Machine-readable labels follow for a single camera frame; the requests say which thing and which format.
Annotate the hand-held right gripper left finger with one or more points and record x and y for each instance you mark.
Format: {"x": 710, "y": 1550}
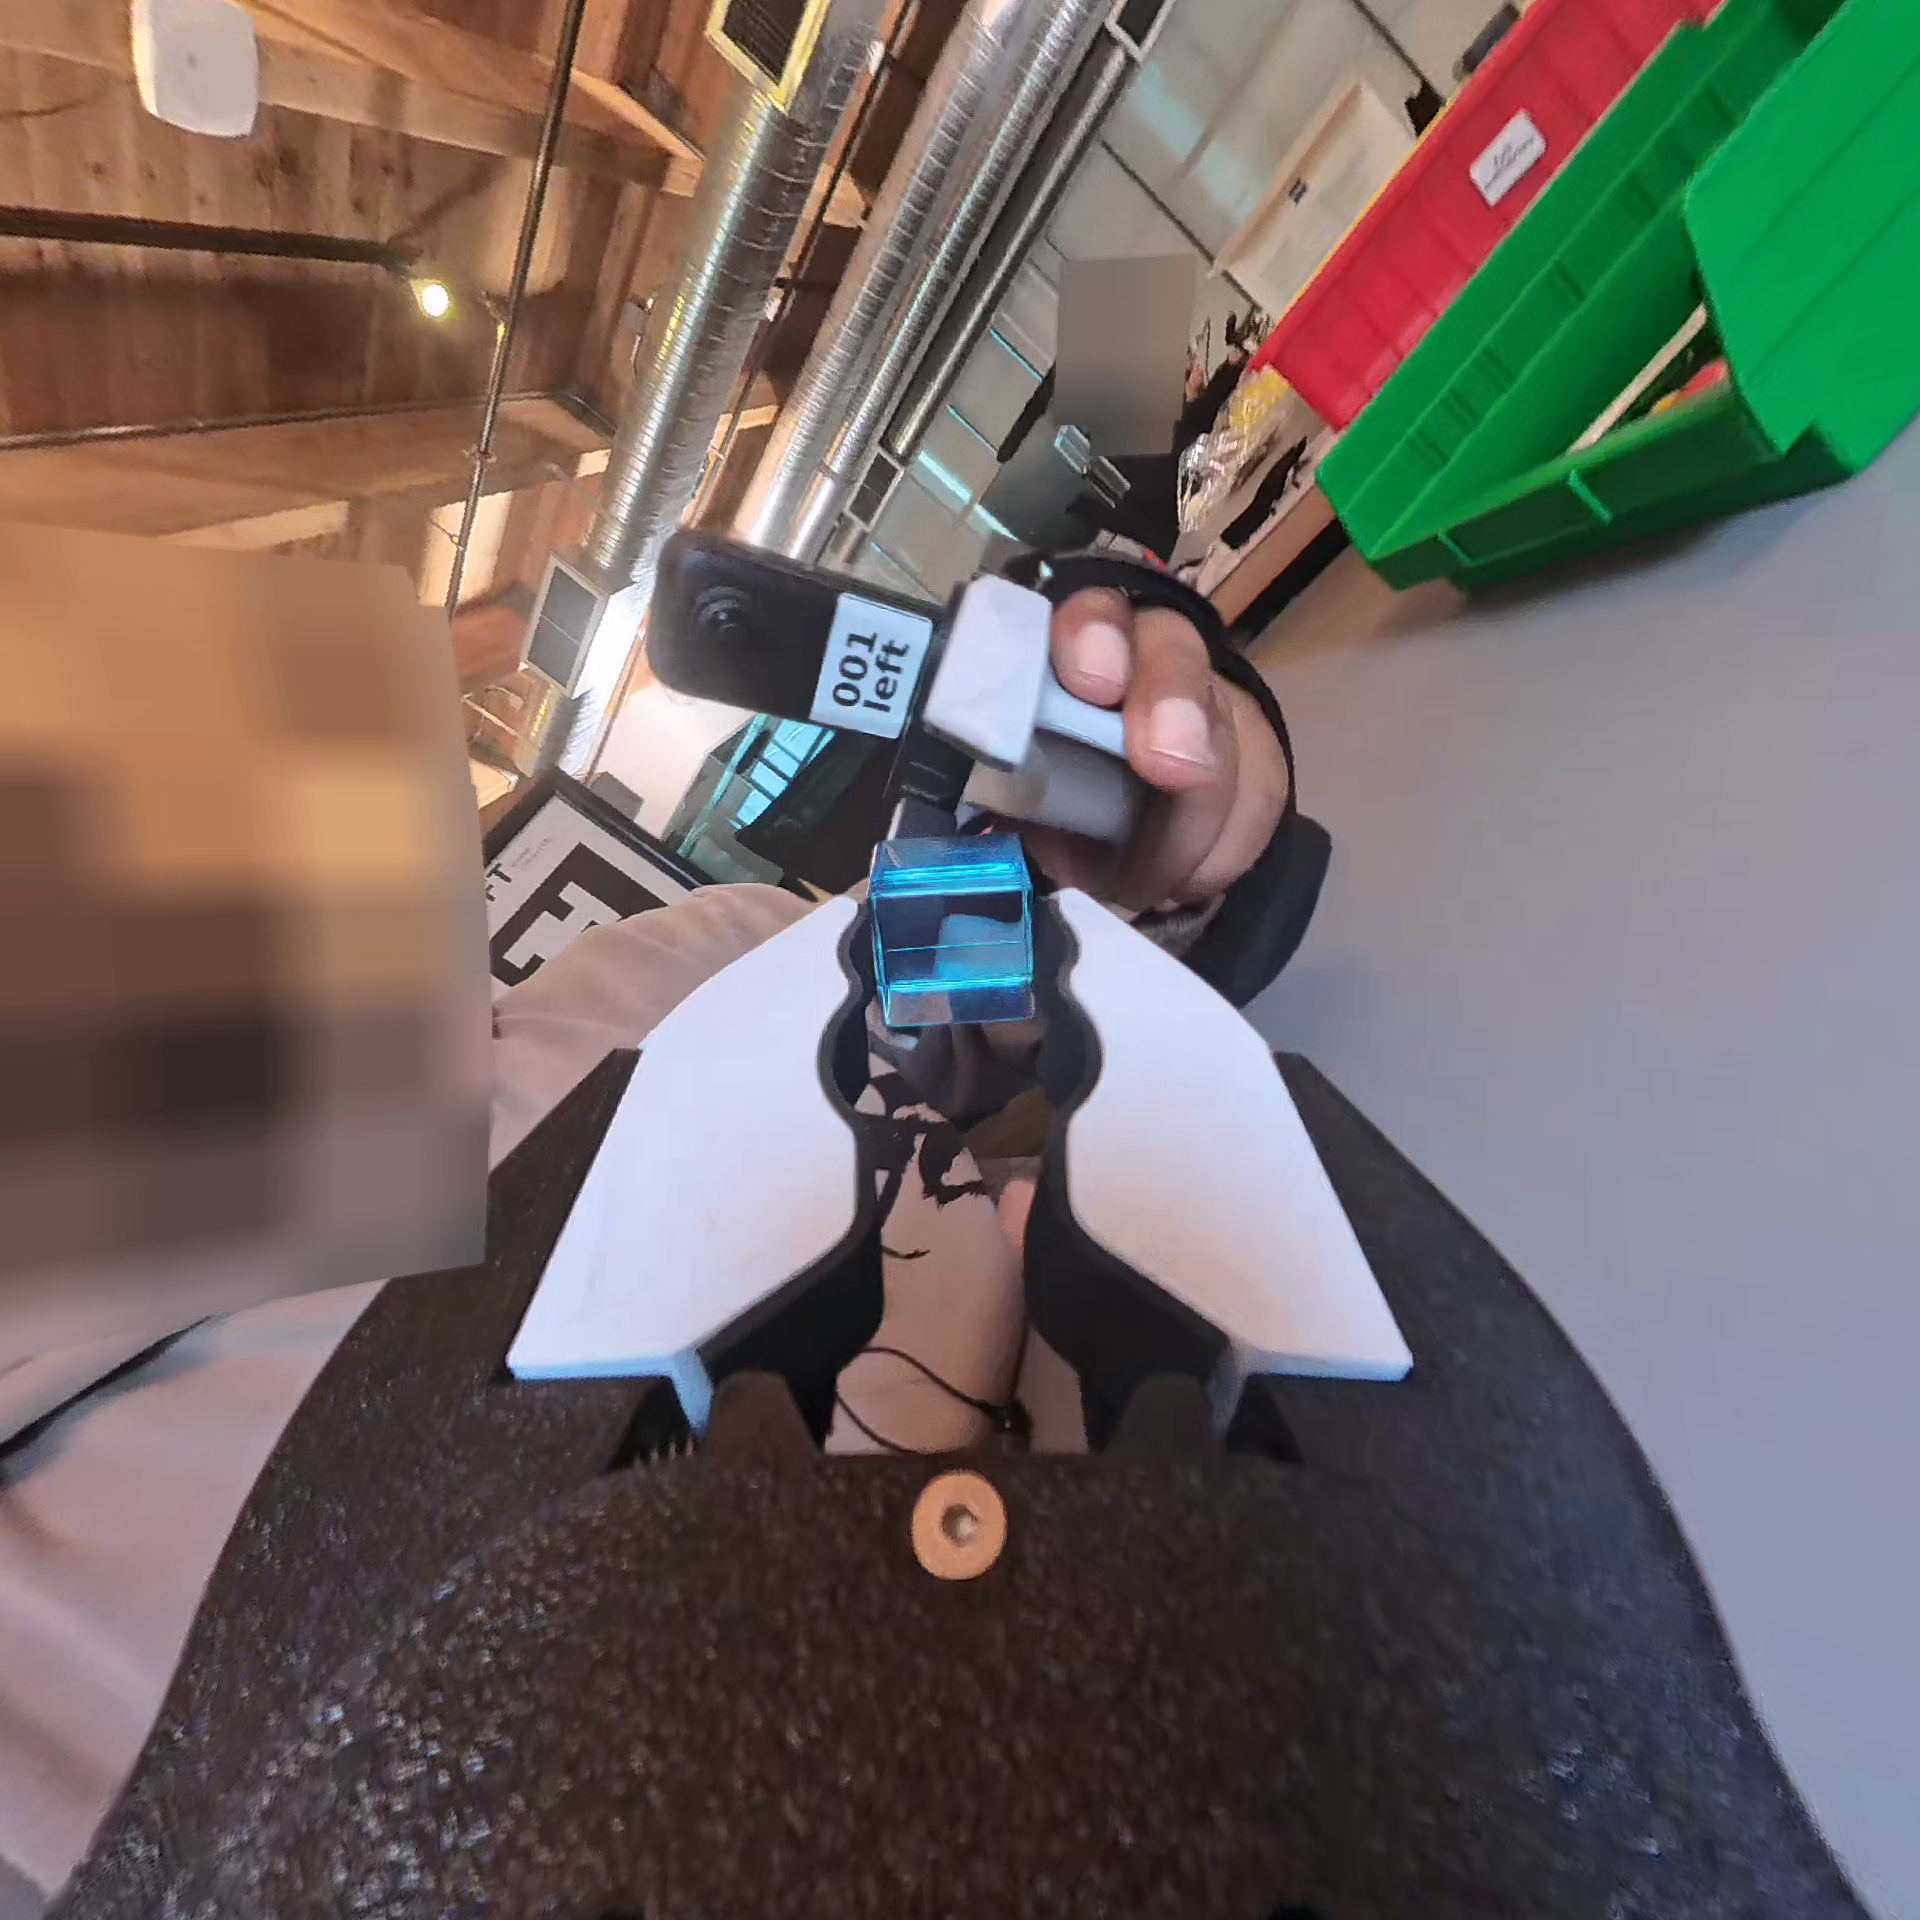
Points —
{"x": 708, "y": 1188}

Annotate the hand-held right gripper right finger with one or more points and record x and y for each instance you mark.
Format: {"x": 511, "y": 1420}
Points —
{"x": 1216, "y": 1188}

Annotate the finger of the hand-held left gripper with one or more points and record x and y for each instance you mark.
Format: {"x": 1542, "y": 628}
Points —
{"x": 992, "y": 675}

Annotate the small clear cube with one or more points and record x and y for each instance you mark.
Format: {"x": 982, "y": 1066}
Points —
{"x": 951, "y": 939}

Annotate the green plastic bin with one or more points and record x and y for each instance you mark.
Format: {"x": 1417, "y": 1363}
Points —
{"x": 1574, "y": 377}

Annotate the person's left hand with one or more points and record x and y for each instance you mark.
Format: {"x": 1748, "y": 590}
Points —
{"x": 1200, "y": 781}

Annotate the dark rounded pad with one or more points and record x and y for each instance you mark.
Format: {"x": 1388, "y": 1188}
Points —
{"x": 1274, "y": 917}

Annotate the black framed marker sign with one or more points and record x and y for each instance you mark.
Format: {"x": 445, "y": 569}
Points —
{"x": 570, "y": 886}

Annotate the clear plastic bag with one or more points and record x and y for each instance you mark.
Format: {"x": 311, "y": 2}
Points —
{"x": 1223, "y": 435}

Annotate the black cloth piece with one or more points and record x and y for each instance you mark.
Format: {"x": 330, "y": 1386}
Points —
{"x": 1267, "y": 489}

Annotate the ceiling track spotlight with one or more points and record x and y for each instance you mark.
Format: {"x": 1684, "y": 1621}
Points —
{"x": 431, "y": 298}

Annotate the clear plastic box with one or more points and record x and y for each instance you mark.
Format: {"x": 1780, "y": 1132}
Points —
{"x": 1321, "y": 195}

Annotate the ceiling air vent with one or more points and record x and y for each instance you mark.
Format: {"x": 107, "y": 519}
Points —
{"x": 765, "y": 37}

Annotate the person's beige sweatshirt torso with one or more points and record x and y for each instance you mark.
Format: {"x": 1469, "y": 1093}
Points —
{"x": 180, "y": 1501}

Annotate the red basket yellow rim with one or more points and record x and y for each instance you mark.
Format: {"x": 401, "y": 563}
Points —
{"x": 1442, "y": 226}

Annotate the white ceiling device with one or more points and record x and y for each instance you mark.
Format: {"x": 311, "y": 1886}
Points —
{"x": 193, "y": 66}

